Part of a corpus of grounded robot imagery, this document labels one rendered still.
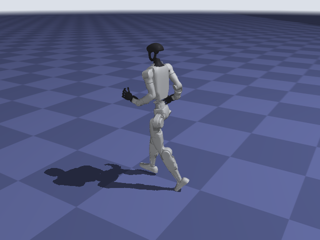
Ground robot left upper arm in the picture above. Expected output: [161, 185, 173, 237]
[142, 68, 156, 100]

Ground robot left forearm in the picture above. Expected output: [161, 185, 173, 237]
[131, 93, 153, 107]

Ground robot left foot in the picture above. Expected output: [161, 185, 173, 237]
[174, 177, 190, 191]

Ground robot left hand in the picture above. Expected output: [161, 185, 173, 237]
[122, 87, 138, 102]

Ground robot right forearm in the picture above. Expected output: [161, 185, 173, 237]
[171, 87, 183, 100]

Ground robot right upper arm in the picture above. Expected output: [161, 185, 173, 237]
[166, 63, 182, 91]

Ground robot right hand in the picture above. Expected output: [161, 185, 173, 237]
[163, 94, 175, 105]

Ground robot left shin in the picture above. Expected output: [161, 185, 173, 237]
[159, 150, 182, 183]

